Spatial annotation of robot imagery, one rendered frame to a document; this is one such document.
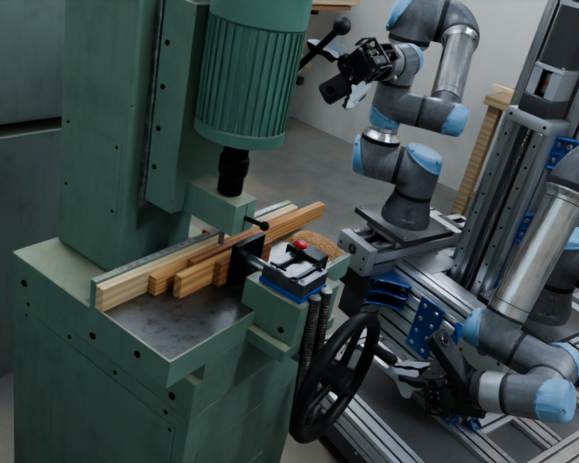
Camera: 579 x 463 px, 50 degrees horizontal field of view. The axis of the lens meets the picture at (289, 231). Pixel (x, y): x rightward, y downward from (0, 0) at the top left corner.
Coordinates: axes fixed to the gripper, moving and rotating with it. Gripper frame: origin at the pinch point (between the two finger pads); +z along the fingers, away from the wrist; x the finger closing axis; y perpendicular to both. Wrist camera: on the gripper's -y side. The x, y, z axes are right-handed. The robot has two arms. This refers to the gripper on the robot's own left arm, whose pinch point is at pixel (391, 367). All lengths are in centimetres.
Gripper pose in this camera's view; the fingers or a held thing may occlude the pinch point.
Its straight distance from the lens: 134.4
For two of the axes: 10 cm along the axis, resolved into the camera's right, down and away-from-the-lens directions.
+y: 2.3, 9.5, 2.1
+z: -7.4, 0.3, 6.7
